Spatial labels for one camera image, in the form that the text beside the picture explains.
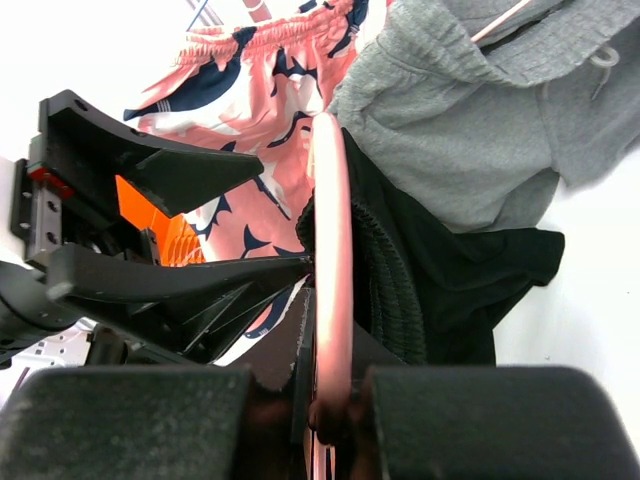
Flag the grey shorts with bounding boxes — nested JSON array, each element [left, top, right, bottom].
[[331, 1, 639, 232]]

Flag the pink hanger of grey shorts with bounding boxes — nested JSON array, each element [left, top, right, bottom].
[[470, 0, 531, 43]]

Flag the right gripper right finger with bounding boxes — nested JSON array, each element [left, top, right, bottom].
[[369, 367, 639, 479]]

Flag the pink hanger of black shorts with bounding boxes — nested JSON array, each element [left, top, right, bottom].
[[309, 112, 356, 480]]

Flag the blue wire hanger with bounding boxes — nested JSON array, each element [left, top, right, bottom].
[[186, 0, 214, 31]]

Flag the black shorts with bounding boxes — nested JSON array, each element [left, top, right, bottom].
[[328, 131, 565, 365]]

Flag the pink navy patterned shorts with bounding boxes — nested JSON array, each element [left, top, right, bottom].
[[122, 0, 371, 366]]

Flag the orange plastic basket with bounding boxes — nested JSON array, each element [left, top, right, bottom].
[[116, 176, 205, 267]]

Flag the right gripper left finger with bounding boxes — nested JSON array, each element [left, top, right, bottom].
[[1, 367, 251, 479]]

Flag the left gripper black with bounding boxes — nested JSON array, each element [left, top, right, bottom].
[[1, 90, 312, 364]]

